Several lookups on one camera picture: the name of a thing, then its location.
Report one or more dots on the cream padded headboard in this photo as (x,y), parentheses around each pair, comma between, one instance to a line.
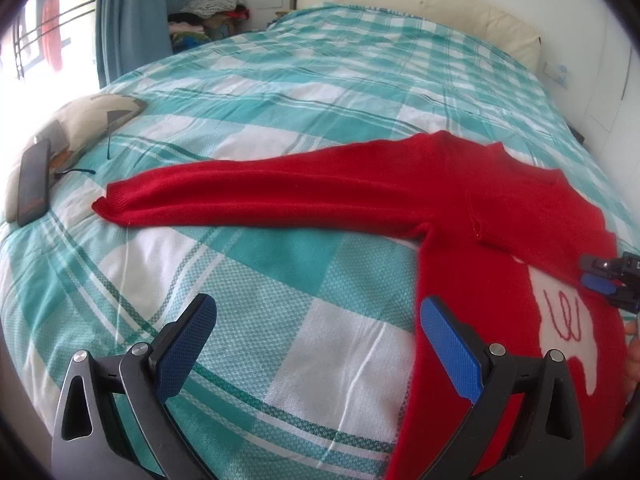
(473,17)

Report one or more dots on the person's hand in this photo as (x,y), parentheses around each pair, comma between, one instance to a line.
(632,362)

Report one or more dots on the pile of clothes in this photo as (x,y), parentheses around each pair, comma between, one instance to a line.
(199,22)

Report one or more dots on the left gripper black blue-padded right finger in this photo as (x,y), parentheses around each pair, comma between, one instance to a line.
(546,441)

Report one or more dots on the white wardrobe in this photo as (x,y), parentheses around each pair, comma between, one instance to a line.
(611,120)

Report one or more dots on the white wall socket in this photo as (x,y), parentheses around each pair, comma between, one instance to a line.
(557,73)

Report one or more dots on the blue curtain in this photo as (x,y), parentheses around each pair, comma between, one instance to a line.
(130,34)

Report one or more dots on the teal white plaid bedsheet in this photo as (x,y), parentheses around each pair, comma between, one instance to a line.
(317,367)

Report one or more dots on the dark bedside table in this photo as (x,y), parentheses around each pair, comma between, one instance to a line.
(578,136)

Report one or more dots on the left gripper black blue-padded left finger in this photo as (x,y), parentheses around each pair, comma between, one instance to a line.
(89,439)

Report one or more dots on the beige patterned pillow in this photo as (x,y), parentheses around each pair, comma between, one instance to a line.
(79,125)

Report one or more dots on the black smartphone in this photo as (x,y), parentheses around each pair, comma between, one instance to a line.
(33,200)

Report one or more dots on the red hanging garment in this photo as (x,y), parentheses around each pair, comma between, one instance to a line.
(51,42)

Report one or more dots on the red sweater with white rabbit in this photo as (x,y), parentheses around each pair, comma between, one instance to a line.
(499,240)

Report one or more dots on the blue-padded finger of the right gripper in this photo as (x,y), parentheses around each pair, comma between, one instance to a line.
(617,279)

